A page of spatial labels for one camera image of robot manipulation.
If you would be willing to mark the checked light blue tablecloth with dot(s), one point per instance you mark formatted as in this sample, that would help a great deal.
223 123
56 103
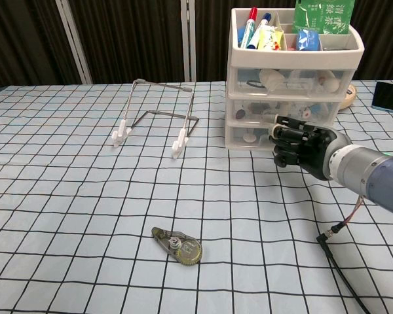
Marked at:
85 196

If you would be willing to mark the clear bottom drawer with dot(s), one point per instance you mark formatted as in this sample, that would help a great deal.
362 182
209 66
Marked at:
237 139

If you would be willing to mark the white small ball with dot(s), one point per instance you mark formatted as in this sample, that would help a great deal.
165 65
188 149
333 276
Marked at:
331 85

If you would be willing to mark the clear top drawer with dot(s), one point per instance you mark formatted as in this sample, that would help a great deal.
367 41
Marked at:
245 94

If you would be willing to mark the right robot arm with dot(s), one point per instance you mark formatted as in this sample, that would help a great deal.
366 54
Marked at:
380 176

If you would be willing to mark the clear drawer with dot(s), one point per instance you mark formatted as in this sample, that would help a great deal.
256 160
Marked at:
237 139
249 121
245 94

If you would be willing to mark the white dice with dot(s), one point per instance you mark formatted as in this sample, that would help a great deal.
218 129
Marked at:
306 114

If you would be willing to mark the light blue clip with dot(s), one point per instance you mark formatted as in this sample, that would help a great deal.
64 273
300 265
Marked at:
319 111

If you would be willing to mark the black smartphone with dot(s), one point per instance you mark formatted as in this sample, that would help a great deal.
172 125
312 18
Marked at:
389 96

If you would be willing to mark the blue cap whiteboard marker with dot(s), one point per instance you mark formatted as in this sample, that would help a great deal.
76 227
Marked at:
257 36

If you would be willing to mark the black folding screen white frame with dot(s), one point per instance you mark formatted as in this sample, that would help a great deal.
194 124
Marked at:
134 39

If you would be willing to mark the red cap whiteboard marker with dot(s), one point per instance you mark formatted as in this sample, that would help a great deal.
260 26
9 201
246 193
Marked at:
249 32

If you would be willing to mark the yellow cartoon packet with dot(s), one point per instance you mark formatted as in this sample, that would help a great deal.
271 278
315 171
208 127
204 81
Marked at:
268 37

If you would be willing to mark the blue eraser block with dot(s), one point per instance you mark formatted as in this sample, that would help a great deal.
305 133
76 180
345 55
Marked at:
241 36

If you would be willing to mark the white drawer organizer with supplies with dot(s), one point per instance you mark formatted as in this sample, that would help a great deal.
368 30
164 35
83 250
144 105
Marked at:
294 54

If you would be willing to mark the blue white packet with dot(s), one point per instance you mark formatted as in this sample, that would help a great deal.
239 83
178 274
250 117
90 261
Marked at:
308 40

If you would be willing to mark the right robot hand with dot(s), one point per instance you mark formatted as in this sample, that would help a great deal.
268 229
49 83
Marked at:
308 147

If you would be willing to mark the green tea packet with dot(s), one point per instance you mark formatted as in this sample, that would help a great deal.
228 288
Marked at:
324 16

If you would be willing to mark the dark oval trinket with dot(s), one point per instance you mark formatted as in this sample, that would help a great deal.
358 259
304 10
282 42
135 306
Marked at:
240 114

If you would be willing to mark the grey correction tape dispenser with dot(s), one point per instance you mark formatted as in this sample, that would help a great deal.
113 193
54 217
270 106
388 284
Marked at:
186 250

